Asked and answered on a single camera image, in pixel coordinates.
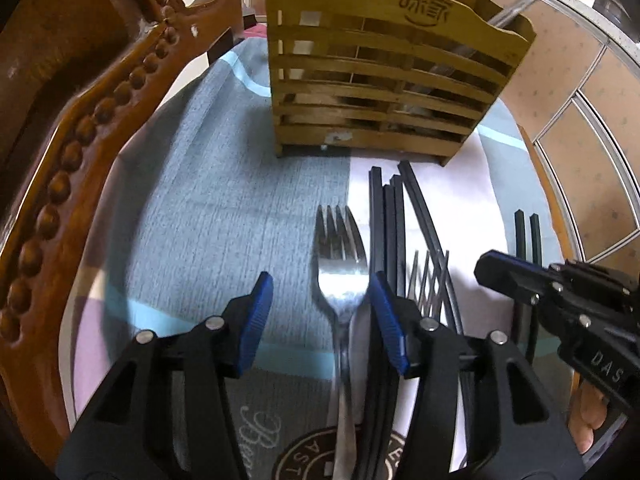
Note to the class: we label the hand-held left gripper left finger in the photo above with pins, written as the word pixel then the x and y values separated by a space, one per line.
pixel 255 320

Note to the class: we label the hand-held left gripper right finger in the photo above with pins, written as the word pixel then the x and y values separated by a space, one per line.
pixel 387 325

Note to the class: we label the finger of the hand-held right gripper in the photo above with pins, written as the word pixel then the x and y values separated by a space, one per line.
pixel 505 275

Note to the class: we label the black chopstick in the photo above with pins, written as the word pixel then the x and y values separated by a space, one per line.
pixel 425 220
pixel 535 240
pixel 376 220
pixel 389 230
pixel 520 235
pixel 398 230

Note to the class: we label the silver metal fork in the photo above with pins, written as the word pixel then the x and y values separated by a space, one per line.
pixel 340 285
pixel 425 295

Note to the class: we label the bamboo slatted utensil holder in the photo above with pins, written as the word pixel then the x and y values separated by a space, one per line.
pixel 380 65

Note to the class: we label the person's right hand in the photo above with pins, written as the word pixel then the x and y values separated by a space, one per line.
pixel 585 425

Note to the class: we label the grey patchwork table cloth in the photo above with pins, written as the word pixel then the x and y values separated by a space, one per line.
pixel 225 210

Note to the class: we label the beige panelled sliding door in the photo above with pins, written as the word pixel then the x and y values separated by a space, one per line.
pixel 565 85

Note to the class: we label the carved wooden chair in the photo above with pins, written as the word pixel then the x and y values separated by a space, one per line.
pixel 75 135

